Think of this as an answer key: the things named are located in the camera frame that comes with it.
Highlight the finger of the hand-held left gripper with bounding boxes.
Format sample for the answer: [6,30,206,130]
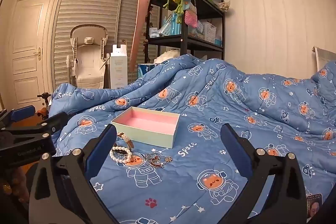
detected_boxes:
[0,112,70,140]
[0,106,36,130]

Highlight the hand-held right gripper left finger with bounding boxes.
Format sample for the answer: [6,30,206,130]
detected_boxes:
[28,124,118,224]

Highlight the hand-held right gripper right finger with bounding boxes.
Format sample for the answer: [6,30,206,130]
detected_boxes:
[220,123,307,224]

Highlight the white pearl bracelet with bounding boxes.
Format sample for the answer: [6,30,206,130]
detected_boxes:
[112,146,132,165]

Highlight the cream brown strap watch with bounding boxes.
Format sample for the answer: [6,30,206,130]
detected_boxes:
[113,132,134,157]

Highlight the thin gold bangle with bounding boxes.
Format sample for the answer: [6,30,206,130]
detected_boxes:
[144,153,161,165]

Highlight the pink lined jewelry box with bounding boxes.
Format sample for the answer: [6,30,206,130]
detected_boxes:
[110,106,181,149]

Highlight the person's left hand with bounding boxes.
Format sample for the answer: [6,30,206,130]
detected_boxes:
[0,165,29,203]

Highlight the black orange toy scooter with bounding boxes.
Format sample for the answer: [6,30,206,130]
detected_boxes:
[37,92,53,118]

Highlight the blue astronaut bear blanket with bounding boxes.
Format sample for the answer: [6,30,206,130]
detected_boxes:
[49,53,336,224]

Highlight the white baby high chair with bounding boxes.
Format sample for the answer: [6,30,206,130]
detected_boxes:
[66,25,111,89]

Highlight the white panelled door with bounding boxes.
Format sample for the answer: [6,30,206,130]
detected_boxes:
[8,0,57,106]

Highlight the tall white carton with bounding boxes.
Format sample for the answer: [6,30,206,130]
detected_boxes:
[110,43,129,89]

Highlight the blue tissue pack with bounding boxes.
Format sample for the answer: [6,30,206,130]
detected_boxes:
[137,63,155,78]

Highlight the photo card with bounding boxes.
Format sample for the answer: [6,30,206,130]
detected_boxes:
[306,194,323,220]

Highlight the louvred closet doors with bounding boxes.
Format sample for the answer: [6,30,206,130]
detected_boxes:
[52,0,160,90]

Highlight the white fluffy plush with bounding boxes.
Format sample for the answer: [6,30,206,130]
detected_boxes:
[154,48,181,64]

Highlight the white plastic basket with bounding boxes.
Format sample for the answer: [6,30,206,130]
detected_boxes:
[202,22,217,43]

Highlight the white framed panel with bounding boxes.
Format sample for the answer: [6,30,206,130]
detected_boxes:
[312,46,336,72]

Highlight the black metal shelf rack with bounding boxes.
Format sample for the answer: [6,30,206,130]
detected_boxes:
[144,0,226,63]

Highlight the long pink strip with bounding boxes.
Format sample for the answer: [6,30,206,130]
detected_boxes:
[129,0,154,73]

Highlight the pink crochet pouch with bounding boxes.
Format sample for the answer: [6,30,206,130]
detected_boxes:
[184,4,198,28]

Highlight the blue packets on shelf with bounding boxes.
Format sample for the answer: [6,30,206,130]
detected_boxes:
[150,13,183,38]

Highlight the green frog plush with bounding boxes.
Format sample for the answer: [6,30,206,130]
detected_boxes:
[163,0,191,24]

